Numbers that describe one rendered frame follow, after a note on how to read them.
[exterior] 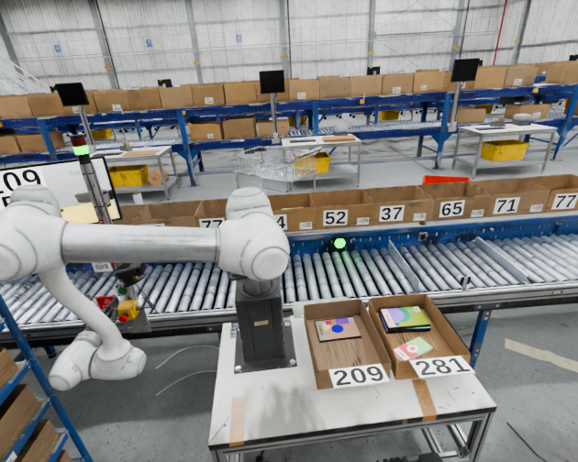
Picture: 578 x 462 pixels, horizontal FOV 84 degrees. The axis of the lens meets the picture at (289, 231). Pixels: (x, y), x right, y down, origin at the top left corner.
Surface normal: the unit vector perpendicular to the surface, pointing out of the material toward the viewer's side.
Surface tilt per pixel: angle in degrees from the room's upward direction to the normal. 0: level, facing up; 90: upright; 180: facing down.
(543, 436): 0
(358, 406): 0
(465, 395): 0
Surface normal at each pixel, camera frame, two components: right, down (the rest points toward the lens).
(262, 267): 0.43, 0.41
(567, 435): -0.05, -0.90
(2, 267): 0.18, 0.40
